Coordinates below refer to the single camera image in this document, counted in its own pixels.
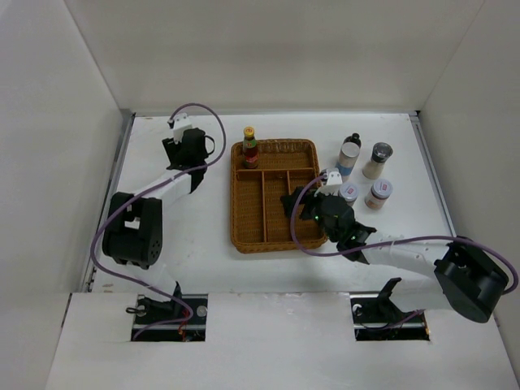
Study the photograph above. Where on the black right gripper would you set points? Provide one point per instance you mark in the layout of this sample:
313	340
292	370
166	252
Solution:
309	199

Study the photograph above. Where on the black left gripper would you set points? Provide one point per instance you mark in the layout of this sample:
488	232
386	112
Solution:
173	149

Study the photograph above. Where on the red label spice jar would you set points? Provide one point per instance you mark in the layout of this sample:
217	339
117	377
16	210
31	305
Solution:
349	192
380	191

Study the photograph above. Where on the yellow cap sauce bottle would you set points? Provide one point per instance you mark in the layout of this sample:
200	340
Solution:
250	148

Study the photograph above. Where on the blue label white pearl bottle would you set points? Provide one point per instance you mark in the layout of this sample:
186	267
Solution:
347	159

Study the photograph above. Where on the grey cap salt grinder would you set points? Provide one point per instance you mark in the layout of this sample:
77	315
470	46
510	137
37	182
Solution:
381	153

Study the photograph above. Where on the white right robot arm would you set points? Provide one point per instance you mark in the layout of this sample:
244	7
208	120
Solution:
458	273

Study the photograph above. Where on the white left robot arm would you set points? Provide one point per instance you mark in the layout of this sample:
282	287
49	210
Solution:
133	231

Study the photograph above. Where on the brown wicker divided basket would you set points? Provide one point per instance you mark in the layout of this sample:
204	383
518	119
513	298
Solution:
258	221

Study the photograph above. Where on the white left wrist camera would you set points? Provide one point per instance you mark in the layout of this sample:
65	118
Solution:
179	124

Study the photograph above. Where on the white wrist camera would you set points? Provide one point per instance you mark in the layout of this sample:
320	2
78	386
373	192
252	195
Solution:
179	124
331	181

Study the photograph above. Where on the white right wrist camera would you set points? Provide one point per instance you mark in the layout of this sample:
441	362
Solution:
331	181

